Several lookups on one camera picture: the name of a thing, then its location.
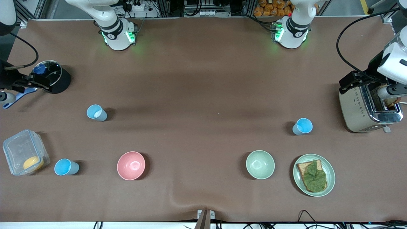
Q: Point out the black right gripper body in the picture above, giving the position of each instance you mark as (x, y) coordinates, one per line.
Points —
(7, 77)

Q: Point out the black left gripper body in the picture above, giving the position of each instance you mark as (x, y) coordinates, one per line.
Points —
(372, 70)

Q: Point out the light blue plastic cup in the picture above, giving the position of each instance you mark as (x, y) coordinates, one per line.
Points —
(95, 112)
(303, 125)
(63, 167)

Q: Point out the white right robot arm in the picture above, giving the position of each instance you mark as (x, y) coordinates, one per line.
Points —
(114, 31)

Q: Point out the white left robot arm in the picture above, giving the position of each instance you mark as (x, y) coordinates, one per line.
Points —
(295, 31)

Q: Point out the glass lid with blue knob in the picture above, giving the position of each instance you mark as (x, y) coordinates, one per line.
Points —
(52, 71)

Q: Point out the beige and chrome toaster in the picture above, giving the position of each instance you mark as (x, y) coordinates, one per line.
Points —
(356, 111)

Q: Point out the brown toast slice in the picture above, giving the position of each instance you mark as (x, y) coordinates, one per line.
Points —
(392, 101)

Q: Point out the clear plastic food container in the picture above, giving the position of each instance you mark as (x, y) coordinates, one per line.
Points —
(19, 149)

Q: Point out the yellow round food piece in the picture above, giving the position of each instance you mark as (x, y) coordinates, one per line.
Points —
(32, 163)

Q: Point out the pale green plate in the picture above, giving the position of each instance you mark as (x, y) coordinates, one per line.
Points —
(330, 176)

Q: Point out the bread slice with brown crust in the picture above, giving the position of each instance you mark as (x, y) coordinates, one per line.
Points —
(303, 168)

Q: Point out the green lettuce leaf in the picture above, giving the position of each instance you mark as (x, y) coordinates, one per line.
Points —
(314, 178)

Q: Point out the bag of orange bread rolls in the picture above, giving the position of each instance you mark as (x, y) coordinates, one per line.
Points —
(270, 8)

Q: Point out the pale green bowl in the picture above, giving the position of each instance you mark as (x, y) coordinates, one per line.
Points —
(260, 164)

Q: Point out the white power strip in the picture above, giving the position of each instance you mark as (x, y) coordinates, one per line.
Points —
(138, 6)

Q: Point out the pink bowl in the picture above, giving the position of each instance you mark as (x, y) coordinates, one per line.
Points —
(131, 165)

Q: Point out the brown table cloth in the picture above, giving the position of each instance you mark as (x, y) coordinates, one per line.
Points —
(203, 95)

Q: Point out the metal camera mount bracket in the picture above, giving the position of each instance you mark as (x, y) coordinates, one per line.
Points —
(205, 218)

